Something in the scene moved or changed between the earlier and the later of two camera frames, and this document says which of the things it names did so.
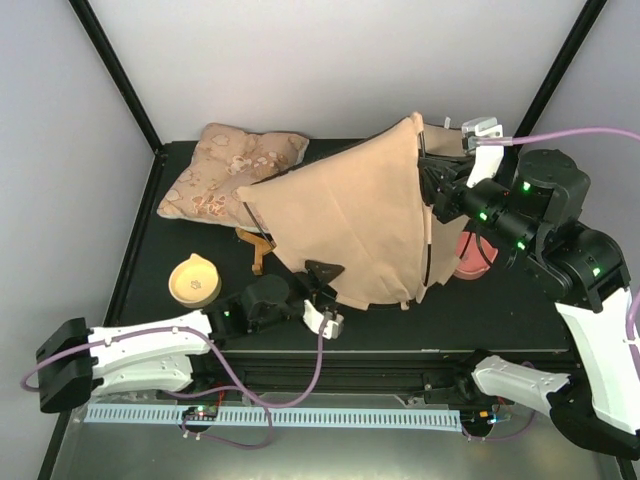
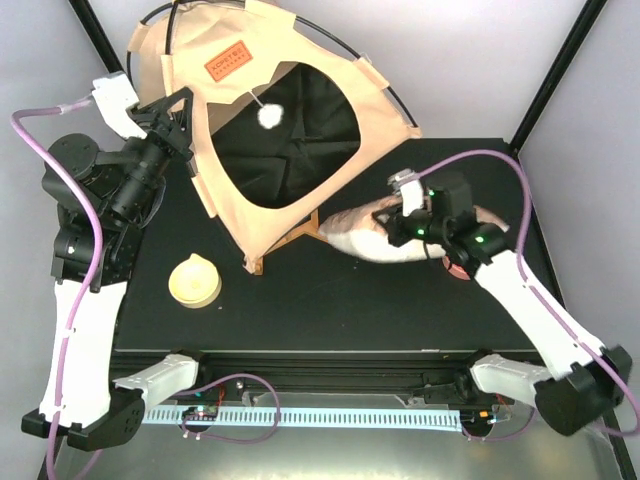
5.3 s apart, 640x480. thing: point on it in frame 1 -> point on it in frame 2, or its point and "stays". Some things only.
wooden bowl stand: x=262 y=246 -> x=311 y=228
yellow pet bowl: x=194 y=282 stays
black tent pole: x=428 y=245 -> x=357 y=52
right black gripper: x=446 y=189 -> x=397 y=236
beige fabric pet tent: x=360 y=214 -> x=285 y=117
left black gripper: x=315 y=291 -> x=173 y=135
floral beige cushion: x=225 y=158 -> x=359 y=235
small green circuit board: x=200 y=413 stays
